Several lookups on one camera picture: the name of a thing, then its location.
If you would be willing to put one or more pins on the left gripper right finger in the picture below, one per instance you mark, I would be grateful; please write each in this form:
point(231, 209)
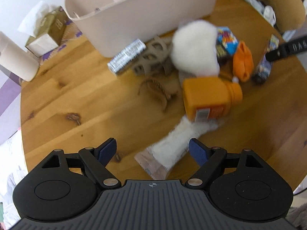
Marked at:
point(211, 162)

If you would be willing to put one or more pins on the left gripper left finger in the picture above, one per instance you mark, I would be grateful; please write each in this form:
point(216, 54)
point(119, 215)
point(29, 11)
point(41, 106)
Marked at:
point(95, 160)

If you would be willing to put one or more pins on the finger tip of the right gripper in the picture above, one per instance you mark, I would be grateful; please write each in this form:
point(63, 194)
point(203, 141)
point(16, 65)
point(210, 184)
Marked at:
point(288, 49)

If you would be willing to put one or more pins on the white fluffy sock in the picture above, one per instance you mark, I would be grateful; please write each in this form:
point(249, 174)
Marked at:
point(159, 158)

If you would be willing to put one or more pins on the orange knitted item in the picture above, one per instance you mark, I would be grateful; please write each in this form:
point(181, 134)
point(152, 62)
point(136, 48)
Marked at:
point(243, 65)

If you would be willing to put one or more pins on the orange plastic bottle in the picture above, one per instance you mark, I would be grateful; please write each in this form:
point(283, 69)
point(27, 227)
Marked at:
point(209, 97)

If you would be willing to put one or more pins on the blue colourful small carton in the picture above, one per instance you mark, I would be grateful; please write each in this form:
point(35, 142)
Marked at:
point(226, 44)

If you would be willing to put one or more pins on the brown hair claw clip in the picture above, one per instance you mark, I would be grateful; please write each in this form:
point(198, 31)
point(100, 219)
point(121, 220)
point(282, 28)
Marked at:
point(158, 90)

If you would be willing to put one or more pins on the silver snack packet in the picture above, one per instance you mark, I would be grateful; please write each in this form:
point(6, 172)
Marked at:
point(124, 59)

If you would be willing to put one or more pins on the white fluffy plush item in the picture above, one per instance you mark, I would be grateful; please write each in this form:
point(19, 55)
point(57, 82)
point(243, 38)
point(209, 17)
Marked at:
point(193, 49)

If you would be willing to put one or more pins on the brown capybara plush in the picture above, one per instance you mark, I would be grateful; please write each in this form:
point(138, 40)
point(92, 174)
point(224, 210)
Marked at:
point(290, 14)

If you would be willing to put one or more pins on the gold tissue box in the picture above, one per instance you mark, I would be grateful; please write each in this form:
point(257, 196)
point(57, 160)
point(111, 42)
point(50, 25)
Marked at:
point(45, 26)

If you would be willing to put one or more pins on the beige plastic storage bin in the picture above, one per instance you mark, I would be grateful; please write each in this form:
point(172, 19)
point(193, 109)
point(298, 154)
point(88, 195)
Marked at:
point(111, 25)

